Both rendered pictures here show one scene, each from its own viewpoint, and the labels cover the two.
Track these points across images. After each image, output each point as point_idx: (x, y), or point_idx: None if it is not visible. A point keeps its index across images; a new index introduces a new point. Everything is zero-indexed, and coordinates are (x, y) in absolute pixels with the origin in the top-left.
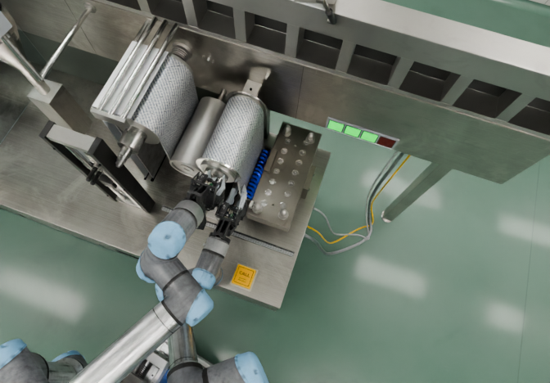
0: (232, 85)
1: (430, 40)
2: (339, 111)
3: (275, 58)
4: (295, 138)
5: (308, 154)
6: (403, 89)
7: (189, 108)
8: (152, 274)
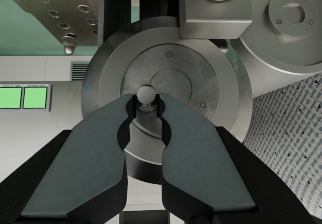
0: None
1: None
2: (35, 131)
3: (130, 201)
4: (90, 36)
5: (54, 26)
6: None
7: (257, 110)
8: None
